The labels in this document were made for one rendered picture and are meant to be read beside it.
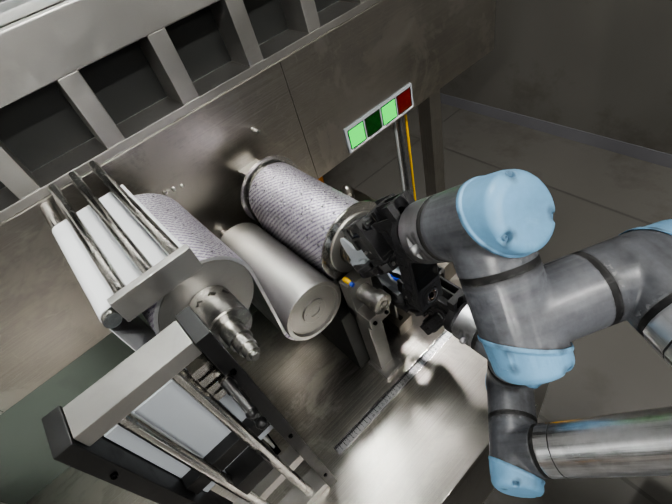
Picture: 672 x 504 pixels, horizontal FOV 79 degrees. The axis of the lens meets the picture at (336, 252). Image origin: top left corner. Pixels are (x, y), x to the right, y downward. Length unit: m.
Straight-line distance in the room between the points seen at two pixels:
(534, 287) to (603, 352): 1.69
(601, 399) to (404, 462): 1.22
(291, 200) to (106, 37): 0.37
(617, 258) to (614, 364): 1.63
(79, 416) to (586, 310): 0.46
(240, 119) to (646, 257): 0.71
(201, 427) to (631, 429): 0.53
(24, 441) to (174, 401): 0.62
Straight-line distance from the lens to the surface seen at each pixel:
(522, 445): 0.72
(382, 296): 0.68
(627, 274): 0.44
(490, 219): 0.35
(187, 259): 0.50
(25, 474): 1.18
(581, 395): 1.96
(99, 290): 0.56
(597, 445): 0.67
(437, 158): 1.72
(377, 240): 0.53
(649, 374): 2.08
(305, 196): 0.72
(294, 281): 0.70
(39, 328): 0.93
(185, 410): 0.53
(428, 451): 0.88
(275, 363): 1.03
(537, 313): 0.40
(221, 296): 0.55
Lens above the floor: 1.74
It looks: 45 degrees down
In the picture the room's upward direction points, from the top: 19 degrees counter-clockwise
